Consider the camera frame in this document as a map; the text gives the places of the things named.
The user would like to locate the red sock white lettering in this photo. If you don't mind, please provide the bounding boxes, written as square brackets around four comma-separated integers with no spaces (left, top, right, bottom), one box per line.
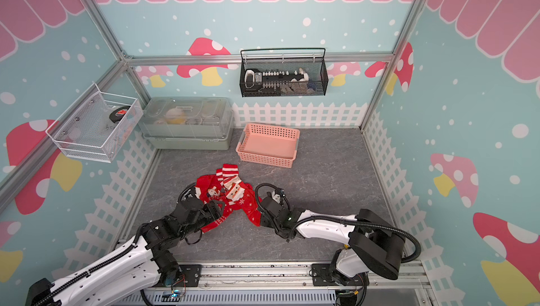
[195,175,232,233]

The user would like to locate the red Santa sock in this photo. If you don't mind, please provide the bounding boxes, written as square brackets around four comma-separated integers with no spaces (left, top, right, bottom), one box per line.
[223,179,262,227]

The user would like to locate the red white striped sock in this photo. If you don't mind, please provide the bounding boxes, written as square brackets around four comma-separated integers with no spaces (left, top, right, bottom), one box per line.
[215,164,239,186]

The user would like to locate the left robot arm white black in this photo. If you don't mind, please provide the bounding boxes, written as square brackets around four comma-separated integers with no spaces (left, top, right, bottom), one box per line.
[25,190,225,305]

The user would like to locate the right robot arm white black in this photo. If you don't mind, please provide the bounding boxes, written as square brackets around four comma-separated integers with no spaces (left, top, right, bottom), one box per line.
[255,184,422,286]

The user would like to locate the pink plastic basket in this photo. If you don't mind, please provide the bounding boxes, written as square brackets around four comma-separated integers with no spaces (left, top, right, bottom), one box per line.
[236,123,300,168]

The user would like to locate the clear lidded storage box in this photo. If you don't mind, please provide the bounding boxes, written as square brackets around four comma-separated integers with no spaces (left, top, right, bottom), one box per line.
[139,97,234,151]

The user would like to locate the black red tape measure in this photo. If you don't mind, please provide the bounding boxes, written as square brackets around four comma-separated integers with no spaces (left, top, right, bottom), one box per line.
[109,106,131,124]

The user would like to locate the white black remote in basket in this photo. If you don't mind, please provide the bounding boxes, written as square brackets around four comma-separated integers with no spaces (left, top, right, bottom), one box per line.
[241,69,309,93]

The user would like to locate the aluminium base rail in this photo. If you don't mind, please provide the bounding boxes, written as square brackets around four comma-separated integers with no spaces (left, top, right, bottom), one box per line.
[117,261,438,305]

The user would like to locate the white wire wall basket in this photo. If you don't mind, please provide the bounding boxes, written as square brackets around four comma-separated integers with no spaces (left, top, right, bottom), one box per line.
[46,84,143,163]

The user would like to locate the black wire mesh wall basket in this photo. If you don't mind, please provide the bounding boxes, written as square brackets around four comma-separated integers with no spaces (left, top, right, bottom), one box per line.
[239,48,329,97]

